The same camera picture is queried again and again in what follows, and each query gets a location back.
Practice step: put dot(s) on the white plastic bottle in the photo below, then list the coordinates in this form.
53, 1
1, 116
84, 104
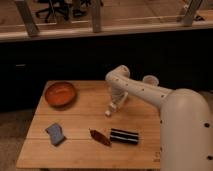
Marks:
113, 108

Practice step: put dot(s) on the grey metal post right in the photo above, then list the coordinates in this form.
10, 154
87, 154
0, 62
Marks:
192, 7

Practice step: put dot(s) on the black office chair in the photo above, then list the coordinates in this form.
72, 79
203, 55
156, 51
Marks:
60, 6

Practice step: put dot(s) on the black striped box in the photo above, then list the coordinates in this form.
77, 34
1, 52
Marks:
124, 136

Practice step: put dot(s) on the grey metal post left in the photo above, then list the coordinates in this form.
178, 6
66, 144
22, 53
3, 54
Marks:
27, 18

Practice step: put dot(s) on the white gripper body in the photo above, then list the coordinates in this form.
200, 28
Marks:
116, 98

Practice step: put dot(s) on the brown sausage toy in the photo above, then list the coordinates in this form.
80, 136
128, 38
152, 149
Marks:
99, 137

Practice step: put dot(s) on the orange ceramic bowl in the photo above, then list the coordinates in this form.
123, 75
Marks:
60, 94

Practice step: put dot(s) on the white plastic cup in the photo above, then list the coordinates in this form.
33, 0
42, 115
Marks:
150, 79

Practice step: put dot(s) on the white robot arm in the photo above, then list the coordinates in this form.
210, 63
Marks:
186, 126

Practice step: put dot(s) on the grey metal post middle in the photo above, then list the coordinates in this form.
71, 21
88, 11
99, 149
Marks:
96, 16

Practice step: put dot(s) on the grey metal post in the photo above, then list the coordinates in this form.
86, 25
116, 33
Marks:
192, 7
27, 18
96, 16

